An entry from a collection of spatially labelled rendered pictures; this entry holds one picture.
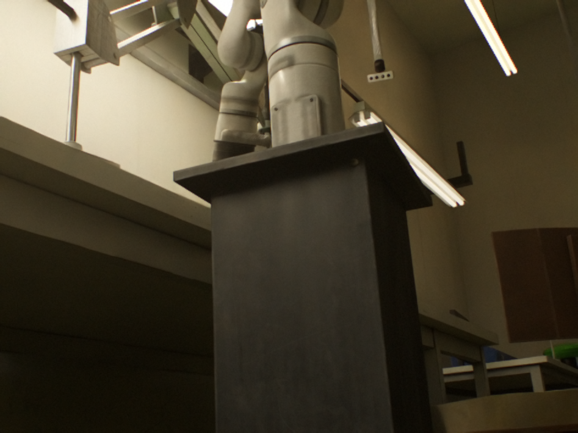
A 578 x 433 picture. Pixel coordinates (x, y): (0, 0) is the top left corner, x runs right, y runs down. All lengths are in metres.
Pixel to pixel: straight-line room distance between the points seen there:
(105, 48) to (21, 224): 0.32
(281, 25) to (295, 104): 0.11
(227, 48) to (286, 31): 0.35
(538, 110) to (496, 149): 0.51
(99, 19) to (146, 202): 0.29
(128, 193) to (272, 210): 0.26
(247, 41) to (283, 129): 0.43
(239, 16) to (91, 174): 0.47
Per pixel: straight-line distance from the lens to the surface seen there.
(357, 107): 3.22
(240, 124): 1.18
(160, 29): 1.22
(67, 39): 1.00
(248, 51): 1.19
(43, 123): 2.19
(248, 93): 1.19
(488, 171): 6.33
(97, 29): 1.02
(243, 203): 0.72
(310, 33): 0.84
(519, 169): 6.26
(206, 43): 1.46
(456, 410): 1.35
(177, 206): 0.97
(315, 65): 0.82
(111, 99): 2.46
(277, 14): 0.87
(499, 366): 3.61
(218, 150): 1.20
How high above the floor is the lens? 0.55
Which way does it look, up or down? 20 degrees up
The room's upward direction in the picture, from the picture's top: 3 degrees counter-clockwise
